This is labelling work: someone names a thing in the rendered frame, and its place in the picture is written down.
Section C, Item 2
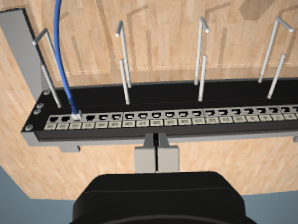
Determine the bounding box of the blue patch cable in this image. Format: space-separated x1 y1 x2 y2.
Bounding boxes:
53 0 75 105

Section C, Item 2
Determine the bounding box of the black patch panel rack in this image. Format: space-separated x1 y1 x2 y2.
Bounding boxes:
0 8 298 153

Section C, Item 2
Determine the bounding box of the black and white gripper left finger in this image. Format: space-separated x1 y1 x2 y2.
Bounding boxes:
134 133 157 173

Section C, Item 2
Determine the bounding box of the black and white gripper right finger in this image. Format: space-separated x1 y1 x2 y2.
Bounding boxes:
156 133 180 173

